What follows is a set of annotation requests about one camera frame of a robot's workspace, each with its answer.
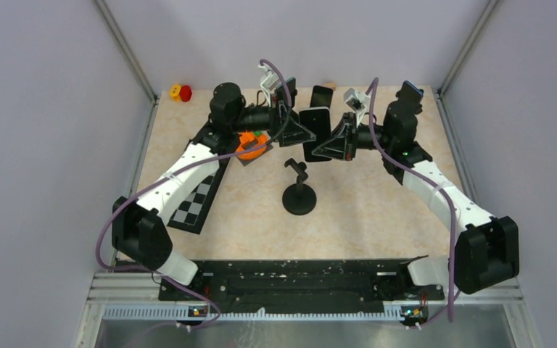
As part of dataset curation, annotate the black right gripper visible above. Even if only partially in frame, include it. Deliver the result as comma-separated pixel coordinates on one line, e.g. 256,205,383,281
312,112,393,162

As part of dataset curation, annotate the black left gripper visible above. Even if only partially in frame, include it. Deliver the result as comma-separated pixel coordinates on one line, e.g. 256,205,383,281
231,89,315,146

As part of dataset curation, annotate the black smartphone white edge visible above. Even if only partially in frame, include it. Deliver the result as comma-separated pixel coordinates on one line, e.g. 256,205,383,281
299,107,331,162

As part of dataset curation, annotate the dark green-edged smartphone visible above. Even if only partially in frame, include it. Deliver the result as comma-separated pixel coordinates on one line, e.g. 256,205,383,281
276,77,297,107

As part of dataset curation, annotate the purple smartphone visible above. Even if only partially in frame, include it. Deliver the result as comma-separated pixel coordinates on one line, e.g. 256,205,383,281
309,85,334,109

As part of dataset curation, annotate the black clamp stand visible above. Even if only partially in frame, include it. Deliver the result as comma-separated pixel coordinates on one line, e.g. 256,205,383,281
397,100,423,115
282,158,317,216

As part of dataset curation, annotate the black clamp stand back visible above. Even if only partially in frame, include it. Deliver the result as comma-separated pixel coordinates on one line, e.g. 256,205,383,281
397,100,423,115

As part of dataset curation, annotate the blue smartphone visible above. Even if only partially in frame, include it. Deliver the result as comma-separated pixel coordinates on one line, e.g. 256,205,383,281
396,80,424,104

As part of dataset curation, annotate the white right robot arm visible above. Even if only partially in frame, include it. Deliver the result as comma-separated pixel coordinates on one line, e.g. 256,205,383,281
312,101,520,299

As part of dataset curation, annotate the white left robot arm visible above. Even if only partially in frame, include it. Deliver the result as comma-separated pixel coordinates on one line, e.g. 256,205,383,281
107,78,315,300

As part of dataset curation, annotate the grey toy brick baseplate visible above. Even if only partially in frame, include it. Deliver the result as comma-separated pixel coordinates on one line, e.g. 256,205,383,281
237,144,273,167

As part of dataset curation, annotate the small wooden block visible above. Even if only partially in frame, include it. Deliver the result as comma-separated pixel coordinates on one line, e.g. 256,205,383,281
323,82,337,91

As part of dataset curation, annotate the yellow toy block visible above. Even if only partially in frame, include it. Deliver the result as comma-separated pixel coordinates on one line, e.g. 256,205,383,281
169,84,182,102

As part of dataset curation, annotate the black and silver chessboard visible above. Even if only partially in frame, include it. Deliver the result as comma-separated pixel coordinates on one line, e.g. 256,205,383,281
168,159,230,235

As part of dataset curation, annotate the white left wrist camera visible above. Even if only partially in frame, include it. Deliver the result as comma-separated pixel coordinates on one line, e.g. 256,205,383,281
258,64,282,99

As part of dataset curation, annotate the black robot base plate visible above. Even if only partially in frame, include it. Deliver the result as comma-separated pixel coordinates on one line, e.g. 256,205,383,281
189,259,445,315

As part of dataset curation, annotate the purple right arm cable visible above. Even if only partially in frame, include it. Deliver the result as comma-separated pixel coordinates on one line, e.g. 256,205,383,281
366,76,460,323

